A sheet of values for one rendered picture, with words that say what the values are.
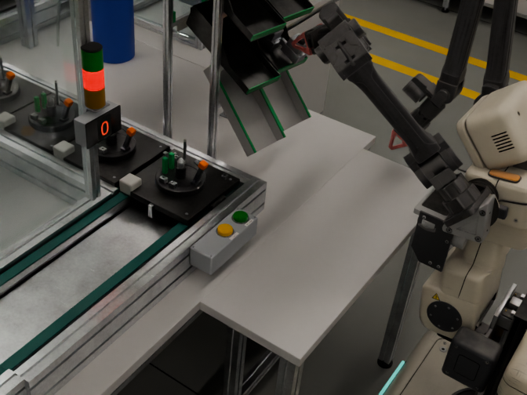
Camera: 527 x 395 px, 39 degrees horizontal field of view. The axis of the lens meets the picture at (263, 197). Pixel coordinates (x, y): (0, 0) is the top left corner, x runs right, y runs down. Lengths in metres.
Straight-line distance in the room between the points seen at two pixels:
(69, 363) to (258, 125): 0.92
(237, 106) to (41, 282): 0.77
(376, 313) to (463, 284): 1.11
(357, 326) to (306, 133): 0.92
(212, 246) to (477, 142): 0.70
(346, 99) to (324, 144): 2.06
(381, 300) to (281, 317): 1.38
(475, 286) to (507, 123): 0.49
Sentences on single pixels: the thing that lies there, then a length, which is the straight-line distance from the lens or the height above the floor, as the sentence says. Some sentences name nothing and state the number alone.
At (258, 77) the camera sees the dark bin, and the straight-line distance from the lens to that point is 2.13.
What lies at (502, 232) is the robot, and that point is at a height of 1.05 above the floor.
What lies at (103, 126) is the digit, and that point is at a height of 1.21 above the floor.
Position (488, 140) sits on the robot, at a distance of 1.83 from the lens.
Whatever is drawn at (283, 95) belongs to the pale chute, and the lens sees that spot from 2.34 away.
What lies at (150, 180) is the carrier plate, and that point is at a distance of 2.09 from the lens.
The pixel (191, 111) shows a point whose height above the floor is 0.86.
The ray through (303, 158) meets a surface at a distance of 2.41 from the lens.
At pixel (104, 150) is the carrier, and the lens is 2.15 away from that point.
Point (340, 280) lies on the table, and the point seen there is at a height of 0.86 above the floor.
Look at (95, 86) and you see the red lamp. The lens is 1.81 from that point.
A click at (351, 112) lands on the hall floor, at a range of 4.41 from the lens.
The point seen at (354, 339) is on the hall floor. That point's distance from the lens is 3.02.
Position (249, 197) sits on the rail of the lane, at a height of 0.96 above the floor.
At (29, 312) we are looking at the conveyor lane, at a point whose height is 0.92.
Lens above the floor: 2.21
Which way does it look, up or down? 38 degrees down
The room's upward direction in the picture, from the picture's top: 6 degrees clockwise
